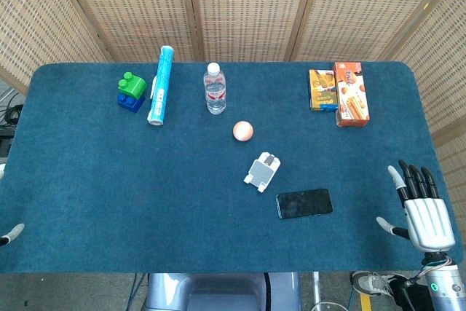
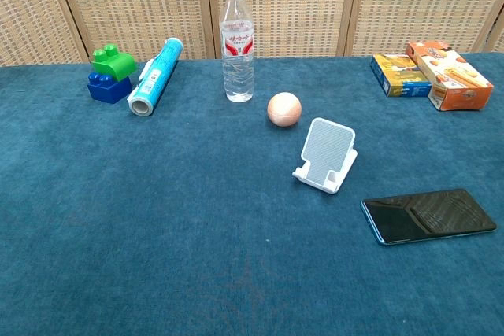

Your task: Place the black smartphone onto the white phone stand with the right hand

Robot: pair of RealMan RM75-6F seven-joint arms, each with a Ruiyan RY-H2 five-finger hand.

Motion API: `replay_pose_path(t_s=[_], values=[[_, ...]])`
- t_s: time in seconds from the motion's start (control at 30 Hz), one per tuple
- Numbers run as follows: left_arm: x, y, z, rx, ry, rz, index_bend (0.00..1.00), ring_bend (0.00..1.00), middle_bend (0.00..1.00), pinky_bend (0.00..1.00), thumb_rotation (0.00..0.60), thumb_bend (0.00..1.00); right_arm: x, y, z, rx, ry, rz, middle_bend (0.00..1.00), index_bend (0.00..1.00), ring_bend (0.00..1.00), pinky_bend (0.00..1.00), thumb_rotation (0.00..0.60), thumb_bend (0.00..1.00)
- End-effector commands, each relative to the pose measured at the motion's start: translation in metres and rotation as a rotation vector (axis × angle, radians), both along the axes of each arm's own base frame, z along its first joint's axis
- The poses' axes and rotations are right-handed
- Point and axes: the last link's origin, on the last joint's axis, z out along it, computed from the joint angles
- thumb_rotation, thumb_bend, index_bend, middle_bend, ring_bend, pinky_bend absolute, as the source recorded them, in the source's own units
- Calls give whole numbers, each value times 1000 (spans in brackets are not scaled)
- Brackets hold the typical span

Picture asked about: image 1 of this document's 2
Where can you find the orange ball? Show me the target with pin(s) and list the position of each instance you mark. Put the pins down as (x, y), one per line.
(243, 131)

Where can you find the grey white sneaker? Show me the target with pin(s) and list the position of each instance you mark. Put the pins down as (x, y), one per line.
(371, 283)

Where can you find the white metal pole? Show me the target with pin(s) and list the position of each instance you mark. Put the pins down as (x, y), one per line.
(316, 285)

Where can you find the black smartphone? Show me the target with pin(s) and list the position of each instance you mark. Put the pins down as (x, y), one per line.
(305, 203)

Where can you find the black trouser leg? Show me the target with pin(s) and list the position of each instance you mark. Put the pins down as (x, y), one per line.
(409, 294)

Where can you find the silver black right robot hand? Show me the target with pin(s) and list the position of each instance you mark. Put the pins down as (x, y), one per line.
(429, 220)

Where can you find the white phone stand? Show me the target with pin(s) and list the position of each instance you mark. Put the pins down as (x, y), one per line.
(260, 172)

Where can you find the grey blue robot torso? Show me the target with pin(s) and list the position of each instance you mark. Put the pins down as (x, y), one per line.
(225, 293)

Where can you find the yellow snack box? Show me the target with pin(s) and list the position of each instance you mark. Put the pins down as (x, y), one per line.
(322, 90)

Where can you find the blue carpet table cover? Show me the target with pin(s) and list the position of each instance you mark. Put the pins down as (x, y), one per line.
(145, 198)

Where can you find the orange snack box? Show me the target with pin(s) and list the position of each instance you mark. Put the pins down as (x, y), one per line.
(352, 98)

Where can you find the green toy building block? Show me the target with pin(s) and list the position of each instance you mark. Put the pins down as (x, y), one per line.
(132, 86)

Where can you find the clear plastic water bottle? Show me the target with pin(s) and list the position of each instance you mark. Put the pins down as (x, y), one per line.
(215, 92)

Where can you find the black floor device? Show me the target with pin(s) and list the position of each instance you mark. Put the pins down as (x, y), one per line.
(5, 141)

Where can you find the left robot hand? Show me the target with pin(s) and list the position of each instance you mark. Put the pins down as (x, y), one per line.
(12, 232)

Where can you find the woven wooden folding screen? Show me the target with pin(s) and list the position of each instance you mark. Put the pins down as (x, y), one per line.
(247, 5)

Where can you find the blue toy building block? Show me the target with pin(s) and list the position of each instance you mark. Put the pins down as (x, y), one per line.
(131, 104)

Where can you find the blue cling wrap roll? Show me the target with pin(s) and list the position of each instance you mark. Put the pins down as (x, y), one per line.
(162, 85)

